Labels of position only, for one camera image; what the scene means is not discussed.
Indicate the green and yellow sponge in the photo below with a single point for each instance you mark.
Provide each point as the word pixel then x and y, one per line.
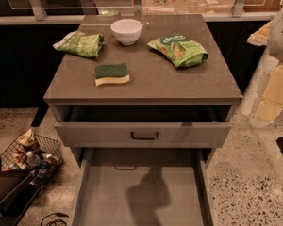
pixel 111 74

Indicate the grey open middle drawer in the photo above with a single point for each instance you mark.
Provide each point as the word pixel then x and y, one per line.
pixel 143 187

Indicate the green chip bag left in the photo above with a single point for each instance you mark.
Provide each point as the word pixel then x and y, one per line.
pixel 80 44

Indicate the dark bin lower left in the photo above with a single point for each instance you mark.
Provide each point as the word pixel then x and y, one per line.
pixel 16 194

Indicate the plastic bottle in basket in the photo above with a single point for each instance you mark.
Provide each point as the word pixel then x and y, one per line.
pixel 32 159

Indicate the green chip bag right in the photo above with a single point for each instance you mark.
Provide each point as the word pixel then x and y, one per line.
pixel 180 50

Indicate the wire basket with trash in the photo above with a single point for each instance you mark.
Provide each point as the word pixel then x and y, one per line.
pixel 39 155

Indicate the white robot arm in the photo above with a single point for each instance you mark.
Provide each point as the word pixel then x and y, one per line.
pixel 271 35

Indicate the grey top drawer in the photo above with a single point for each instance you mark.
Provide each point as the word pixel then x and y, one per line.
pixel 144 126

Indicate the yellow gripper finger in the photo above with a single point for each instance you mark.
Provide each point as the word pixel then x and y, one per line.
pixel 261 36
pixel 271 102

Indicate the green chip bag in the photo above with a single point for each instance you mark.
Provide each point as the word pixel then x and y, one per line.
pixel 80 44
pixel 180 50

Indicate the white ceramic bowl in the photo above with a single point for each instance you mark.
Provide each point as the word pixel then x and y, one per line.
pixel 127 31

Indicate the grey drawer cabinet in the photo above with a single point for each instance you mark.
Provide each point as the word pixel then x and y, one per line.
pixel 154 80

